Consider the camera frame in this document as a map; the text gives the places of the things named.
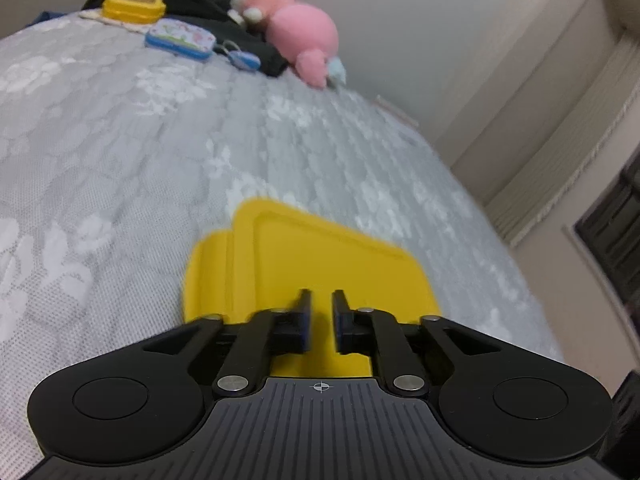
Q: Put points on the yellow plastic container lid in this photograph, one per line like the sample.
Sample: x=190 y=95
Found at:
x=320 y=260

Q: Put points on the light patterned cloth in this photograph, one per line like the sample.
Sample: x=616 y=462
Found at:
x=117 y=22

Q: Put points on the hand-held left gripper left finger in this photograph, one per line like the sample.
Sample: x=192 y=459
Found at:
x=301 y=330

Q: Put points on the blue patterned tin case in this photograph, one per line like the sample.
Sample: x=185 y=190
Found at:
x=181 y=37

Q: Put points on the pink plush toy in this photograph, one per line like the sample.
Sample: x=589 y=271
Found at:
x=300 y=30

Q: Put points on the white patterned bedspread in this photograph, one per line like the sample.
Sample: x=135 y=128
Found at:
x=150 y=160

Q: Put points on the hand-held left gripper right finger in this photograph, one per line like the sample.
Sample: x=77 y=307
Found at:
x=342 y=332

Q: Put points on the yellow round container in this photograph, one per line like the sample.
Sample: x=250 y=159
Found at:
x=134 y=6

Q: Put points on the dark furniture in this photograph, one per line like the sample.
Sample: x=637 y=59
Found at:
x=615 y=230

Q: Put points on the black cloth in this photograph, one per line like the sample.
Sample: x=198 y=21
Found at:
x=220 y=15

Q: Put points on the white curtain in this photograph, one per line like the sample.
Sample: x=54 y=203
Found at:
x=575 y=150

